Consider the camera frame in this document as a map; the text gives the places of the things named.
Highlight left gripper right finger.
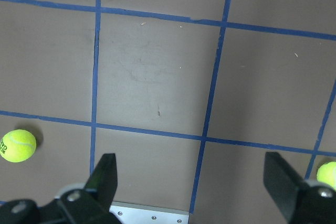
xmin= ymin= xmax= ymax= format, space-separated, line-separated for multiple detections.
xmin=263 ymin=152 xmax=335 ymax=223

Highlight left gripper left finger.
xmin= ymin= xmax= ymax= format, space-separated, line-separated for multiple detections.
xmin=1 ymin=154 xmax=121 ymax=223

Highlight tennis ball near left gripper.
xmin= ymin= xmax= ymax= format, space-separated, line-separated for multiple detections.
xmin=317 ymin=162 xmax=335 ymax=189

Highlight front tennis ball Roland Garros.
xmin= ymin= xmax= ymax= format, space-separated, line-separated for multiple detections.
xmin=1 ymin=129 xmax=37 ymax=163

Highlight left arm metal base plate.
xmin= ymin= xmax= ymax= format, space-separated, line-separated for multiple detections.
xmin=110 ymin=201 xmax=190 ymax=224

